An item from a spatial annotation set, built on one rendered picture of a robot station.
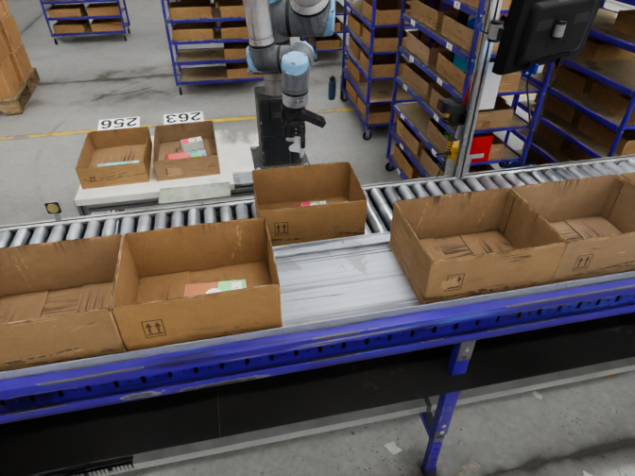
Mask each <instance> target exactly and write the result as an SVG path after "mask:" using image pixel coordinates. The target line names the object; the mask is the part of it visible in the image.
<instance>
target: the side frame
mask: <svg viewBox="0 0 635 476"><path fill-rule="evenodd" d="M618 296H619V298H618V299H617V297H618ZM598 299H600V301H599V303H598V304H596V302H597V300H598ZM615 299H617V300H616V301H615ZM579 302H581V303H580V305H579V307H578V308H576V307H577V305H578V303H579ZM558 306H561V307H560V309H559V311H558ZM539 309H541V312H540V313H539V314H537V313H538V311H539ZM549 309H550V310H549ZM634 312H635V278H629V279H623V280H612V281H606V282H600V283H595V284H589V285H583V286H577V287H571V288H565V289H559V290H554V291H548V292H542V293H537V294H530V295H524V296H518V297H508V298H502V299H496V300H490V301H484V302H478V303H473V304H467V305H461V306H455V307H449V308H443V309H437V310H432V311H426V312H420V313H414V314H403V315H397V316H392V317H386V318H380V319H374V320H368V321H362V322H356V323H351V324H345V325H339V326H333V327H327V328H321V329H315V330H310V331H299V332H293V333H287V334H281V335H275V336H269V337H264V338H258V339H252V340H246V341H240V342H234V343H229V344H223V345H217V346H211V347H205V348H194V349H188V350H183V351H177V352H171V353H165V354H159V355H153V356H147V357H142V358H136V359H130V360H124V361H118V362H112V363H106V364H101V365H90V366H84V367H78V368H72V369H66V370H61V371H55V372H49V373H43V374H37V375H31V376H25V377H20V378H14V379H8V380H2V381H0V400H2V401H3V402H4V403H5V404H6V405H5V406H3V405H1V403H0V424H4V423H10V422H15V421H20V420H26V419H32V418H36V417H46V416H52V415H57V414H62V413H68V412H74V411H78V410H84V409H90V408H95V407H100V406H106V405H111V404H116V403H122V402H127V401H133V400H142V399H148V398H154V397H159V396H164V395H169V394H175V393H180V392H185V391H191V390H197V389H201V388H207V387H213V386H218V385H223V384H229V383H239V382H244V381H249V380H255V379H261V378H265V377H271V376H276V375H282V374H287V373H292V372H298V371H303V370H308V369H314V368H320V367H325V366H335V365H340V364H346V363H351V362H356V361H362V360H367V359H372V358H378V357H384V356H388V355H394V354H399V353H405V352H410V351H415V350H421V349H430V348H436V347H442V346H447V345H452V344H458V343H463V342H469V341H474V340H479V339H485V338H491V337H495V336H501V335H507V334H512V333H517V332H527V331H533V330H537V329H543V328H549V327H554V326H559V325H565V324H570V323H575V322H581V321H586V320H592V319H597V318H602V317H608V316H614V315H623V314H628V313H634ZM518 313H521V314H520V317H518V318H517V315H518ZM497 316H500V319H499V321H496V319H497ZM478 319H479V322H478V324H477V325H475V322H476V320H478ZM455 323H458V324H457V328H456V329H454V326H455ZM467 323H468V324H467ZM433 327H436V331H435V332H432V331H433ZM445 327H446V328H445ZM411 331H414V334H413V335H412V336H410V333H411ZM389 334H392V335H391V339H390V340H387V338H388V335H389ZM367 338H368V339H369V342H368V343H367V344H365V341H366V339H367ZM378 338H379V339H378ZM344 342H346V347H345V348H342V343H344ZM355 342H356V343H355ZM321 346H322V351H318V347H321ZM332 346H333V347H332ZM294 350H298V351H299V355H297V356H295V355H294ZM307 350H309V351H307ZM271 354H274V359H273V360H270V358H269V355H271ZM284 354H285V355H284ZM259 358H260V359H259ZM245 359H249V364H247V365H246V364H245ZM221 363H224V368H220V366H219V364H221ZM234 363H235V364H234ZM194 367H197V368H198V373H195V371H194ZM208 367H209V368H208ZM182 371H184V372H182ZM167 372H172V376H173V377H168V375H167ZM143 376H145V378H146V381H145V382H142V380H141V377H143ZM155 376H158V377H155ZM115 381H118V384H119V386H115V385H114V383H113V382H115ZM129 381H130V382H129ZM87 385H90V387H91V389H92V391H87V389H86V387H85V386H87ZM101 385H103V386H101ZM60 390H61V392H62V394H63V396H60V395H59V394H58V392H57V391H60ZM74 390H76V391H74ZM31 395H32V396H33V398H34V399H35V400H30V398H29V397H28V396H31ZM45 395H47V396H45Z"/></svg>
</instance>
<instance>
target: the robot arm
mask: <svg viewBox="0 0 635 476"><path fill-rule="evenodd" d="M243 4H244V11H245V16H246V22H247V28H248V34H249V46H248V47H247V51H246V56H247V62H248V66H249V69H250V70H251V71H253V72H261V73H262V72H282V79H283V103H281V128H283V137H284V138H286V140H287V141H288V142H294V143H293V144H292V145H290V146H289V150H290V151H292V152H299V153H300V158H302V157H303V155H304V149H305V123H304V122H305V121H306V122H309V123H311V124H313V125H316V126H318V127H321V128H324V126H325V125H326V121H325V118H324V117H323V116H321V115H318V114H316V113H314V112H311V111H309V110H306V109H305V106H306V105H307V104H308V76H309V73H310V70H311V67H312V64H313V63H314V60H315V52H314V49H313V47H312V46H311V45H310V44H309V43H307V42H295V43H294V44H293V45H291V43H290V37H327V36H332V35H333V34H334V30H335V0H243ZM282 122H283V125H282Z"/></svg>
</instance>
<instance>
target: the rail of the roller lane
mask: <svg viewBox="0 0 635 476"><path fill-rule="evenodd" d="M630 159H635V154H631V155H623V156H614V157H606V158H597V159H588V160H581V161H565V162H556V163H547V164H539V165H530V166H522V167H513V168H506V169H497V170H489V171H480V172H471V173H465V176H464V178H460V179H462V180H463V182H464V183H465V181H466V179H467V178H470V177H473V178H475V179H476V180H477V181H478V180H479V179H480V178H481V177H482V176H488V177H489V178H490V179H491V178H492V177H493V176H494V175H496V174H500V175H501V176H502V177H503V178H504V177H505V175H506V174H507V173H513V174H514V175H515V176H517V175H518V174H519V173H520V172H522V171H525V172H526V173H528V174H530V173H531V172H532V171H533V170H539V171H540V172H542V171H543V170H544V169H546V168H551V169H552V170H553V171H555V170H556V169H557V168H558V167H564V168H565V169H566V170H567V169H568V167H570V166H571V165H575V166H576V167H577V168H579V167H580V166H581V165H582V164H588V165H589V166H590V167H592V165H593V164H594V163H596V162H599V163H601V164H602V165H603V164H604V163H605V162H613V163H616V162H617V161H619V160H623V161H625V162H627V161H628V160H630ZM455 179H456V177H455V176H454V175H446V176H438V177H430V178H413V179H405V180H396V181H388V182H379V183H372V184H365V185H361V186H362V189H363V190H365V191H366V193H367V195H368V196H369V199H370V201H371V203H373V201H372V199H371V197H370V195H369V192H370V190H371V189H373V188H378V189H380V191H381V193H382V194H383V196H384V198H385V199H386V196H385V195H384V189H385V188H386V187H388V186H391V187H393V188H394V189H395V191H396V192H397V194H398V196H399V197H400V199H402V198H401V196H400V195H399V193H398V188H399V187H400V186H401V185H406V186H407V187H408V188H409V189H410V191H411V188H412V186H413V185H414V184H415V183H420V184H421V185H422V187H423V188H424V189H425V185H426V183H428V182H430V181H433V182H434V183H435V184H436V185H437V187H438V185H439V183H440V182H441V181H443V180H448V181H449V182H450V183H451V185H452V183H453V181H454V180H455ZM411 192H412V191H411ZM412 194H413V192H412ZM413 195H414V194H413ZM414 196H415V195H414ZM386 201H388V200H387V199H386ZM253 202H255V200H254V197H245V198H237V199H229V200H220V201H212V202H203V203H195V204H186V205H178V206H170V207H161V208H153V209H148V210H136V211H127V212H111V213H103V214H95V215H86V216H78V217H69V218H61V222H57V221H56V219H52V220H43V221H35V222H31V223H19V224H10V225H2V226H0V231H2V230H8V231H10V232H11V233H12V234H13V238H14V236H15V234H16V232H17V230H19V229H28V230H30V232H31V237H32V235H33V232H34V230H35V229H36V228H37V227H40V226H42V227H46V228H48V230H49V234H48V236H47V239H46V242H47V240H48V238H49V235H50V233H51V230H52V229H53V227H54V226H55V225H57V224H61V225H64V226H65V227H66V229H67V231H66V233H65V236H64V239H63V240H65V239H66V236H67V233H68V231H69V229H70V226H71V224H72V223H75V222H78V223H81V224H82V225H83V227H84V231H83V233H82V236H81V237H84V234H85V231H86V228H87V225H88V223H89V222H90V221H92V220H96V221H98V222H99V223H100V224H101V229H100V232H99V235H102V231H103V228H104V224H105V221H106V220H107V219H109V218H113V219H115V220H119V221H120V224H121V222H122V219H123V218H124V217H125V216H131V217H132V218H133V219H134V220H135V225H134V231H136V230H137V226H138V220H139V217H140V216H141V215H142V214H147V215H149V216H150V217H151V228H150V229H151V230H152V229H154V224H155V216H156V214H157V213H166V214H167V216H168V223H167V226H168V227H171V217H172V213H173V212H174V211H181V212H183V214H184V225H188V212H189V211H190V210H192V209H197V210H199V211H200V223H204V210H205V209H206V208H208V207H213V208H215V210H216V220H217V221H221V220H220V208H221V207H222V206H224V205H229V206H230V207H231V208H232V217H233V219H237V217H236V210H235V207H236V206H237V205H238V204H240V203H244V204H246V205H247V206H248V211H249V217H253V216H252V211H251V204H252V203H253ZM31 237H30V239H31ZM30 239H29V241H30ZM29 241H28V244H29Z"/></svg>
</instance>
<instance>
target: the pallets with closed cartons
mask: <svg viewBox="0 0 635 476"><path fill-rule="evenodd" d="M39 82H40V78H39V75H38V72H37V69H36V67H33V68H32V67H31V64H30V61H29V59H28V56H27V53H26V50H25V47H24V44H23V43H22V38H21V35H20V32H19V29H18V26H17V25H16V22H15V20H14V18H13V17H12V15H11V13H10V12H9V8H8V5H7V2H6V0H0V99H1V101H0V111H2V112H3V113H4V114H5V115H6V116H9V115H16V114H23V112H24V110H25V108H26V105H27V103H28V102H29V100H30V98H31V96H32V95H33V93H34V91H35V89H36V87H37V85H38V83H39Z"/></svg>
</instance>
